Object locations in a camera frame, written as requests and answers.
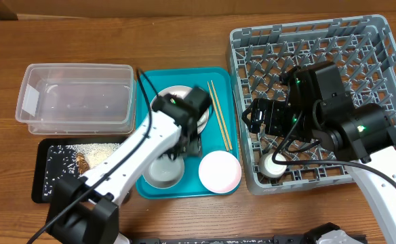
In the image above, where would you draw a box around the grey bowl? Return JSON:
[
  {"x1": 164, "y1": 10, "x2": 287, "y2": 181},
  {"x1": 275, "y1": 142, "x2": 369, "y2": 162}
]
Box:
[{"x1": 142, "y1": 155, "x2": 185, "y2": 189}]

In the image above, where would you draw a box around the brown food piece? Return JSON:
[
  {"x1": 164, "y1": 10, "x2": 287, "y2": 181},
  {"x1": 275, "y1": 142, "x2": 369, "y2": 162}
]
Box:
[{"x1": 76, "y1": 152, "x2": 90, "y2": 175}]

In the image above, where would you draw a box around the white rice pile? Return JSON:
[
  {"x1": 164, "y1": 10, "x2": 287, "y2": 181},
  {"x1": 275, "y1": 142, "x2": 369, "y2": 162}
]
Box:
[{"x1": 42, "y1": 143, "x2": 120, "y2": 201}]

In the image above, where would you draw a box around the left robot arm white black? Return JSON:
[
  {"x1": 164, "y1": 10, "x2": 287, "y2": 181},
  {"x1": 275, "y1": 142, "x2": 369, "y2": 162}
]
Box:
[{"x1": 43, "y1": 86, "x2": 212, "y2": 243}]

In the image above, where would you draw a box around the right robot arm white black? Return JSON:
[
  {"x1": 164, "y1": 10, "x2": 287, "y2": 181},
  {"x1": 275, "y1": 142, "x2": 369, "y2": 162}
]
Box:
[{"x1": 241, "y1": 61, "x2": 396, "y2": 243}]

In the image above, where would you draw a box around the grey dishwasher rack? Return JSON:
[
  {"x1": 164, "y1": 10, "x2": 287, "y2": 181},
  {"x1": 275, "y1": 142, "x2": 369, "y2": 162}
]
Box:
[{"x1": 228, "y1": 14, "x2": 396, "y2": 195}]

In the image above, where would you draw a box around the wooden chopstick left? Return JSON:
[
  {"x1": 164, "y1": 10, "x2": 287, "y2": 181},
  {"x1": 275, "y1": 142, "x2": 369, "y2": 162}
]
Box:
[{"x1": 207, "y1": 80, "x2": 232, "y2": 151}]

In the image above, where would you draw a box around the wooden chopstick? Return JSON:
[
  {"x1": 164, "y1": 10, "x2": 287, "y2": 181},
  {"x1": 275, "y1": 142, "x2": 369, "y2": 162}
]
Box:
[
  {"x1": 207, "y1": 80, "x2": 232, "y2": 151},
  {"x1": 209, "y1": 81, "x2": 233, "y2": 151}
]

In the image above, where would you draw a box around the teal plastic tray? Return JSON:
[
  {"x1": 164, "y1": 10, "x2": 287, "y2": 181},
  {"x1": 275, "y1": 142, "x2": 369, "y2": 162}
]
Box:
[{"x1": 136, "y1": 67, "x2": 239, "y2": 200}]

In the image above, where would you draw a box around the pink bowl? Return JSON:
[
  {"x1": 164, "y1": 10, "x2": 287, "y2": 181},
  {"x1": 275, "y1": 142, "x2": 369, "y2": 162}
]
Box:
[{"x1": 198, "y1": 150, "x2": 241, "y2": 194}]

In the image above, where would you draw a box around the white cup in rack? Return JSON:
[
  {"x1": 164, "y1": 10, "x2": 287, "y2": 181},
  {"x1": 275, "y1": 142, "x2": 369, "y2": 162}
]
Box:
[{"x1": 258, "y1": 150, "x2": 287, "y2": 178}]

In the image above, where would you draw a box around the large white pink plate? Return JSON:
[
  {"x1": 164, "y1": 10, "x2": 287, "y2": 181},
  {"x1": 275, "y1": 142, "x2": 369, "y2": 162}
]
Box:
[{"x1": 151, "y1": 85, "x2": 211, "y2": 138}]

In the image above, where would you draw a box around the wooden chopstick right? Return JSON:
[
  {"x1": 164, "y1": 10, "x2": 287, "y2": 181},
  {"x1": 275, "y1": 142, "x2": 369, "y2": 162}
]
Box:
[{"x1": 209, "y1": 81, "x2": 233, "y2": 151}]

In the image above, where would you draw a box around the clear plastic bin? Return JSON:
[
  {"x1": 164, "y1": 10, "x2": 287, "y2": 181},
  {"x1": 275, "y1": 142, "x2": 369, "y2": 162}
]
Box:
[{"x1": 15, "y1": 63, "x2": 136, "y2": 135}]

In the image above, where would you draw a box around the black tray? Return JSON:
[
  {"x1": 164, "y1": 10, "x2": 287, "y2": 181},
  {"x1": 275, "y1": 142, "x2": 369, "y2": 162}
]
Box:
[{"x1": 31, "y1": 136, "x2": 127, "y2": 203}]

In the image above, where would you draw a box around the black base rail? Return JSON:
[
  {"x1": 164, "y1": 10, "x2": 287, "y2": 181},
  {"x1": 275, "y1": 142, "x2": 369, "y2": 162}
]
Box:
[{"x1": 130, "y1": 222, "x2": 368, "y2": 244}]

